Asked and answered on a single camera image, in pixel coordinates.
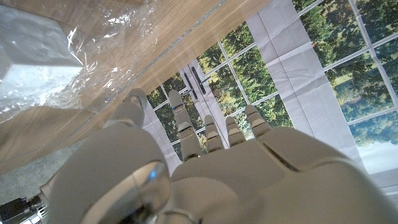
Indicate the small white box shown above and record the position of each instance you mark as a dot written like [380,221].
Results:
[34,62]

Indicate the printed window backdrop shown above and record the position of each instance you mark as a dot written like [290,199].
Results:
[311,77]

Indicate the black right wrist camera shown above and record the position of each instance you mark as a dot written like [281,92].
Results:
[12,209]

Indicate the clear plastic wrap sheet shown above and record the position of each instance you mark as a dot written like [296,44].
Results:
[118,37]

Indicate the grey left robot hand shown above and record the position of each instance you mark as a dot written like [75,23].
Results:
[130,161]

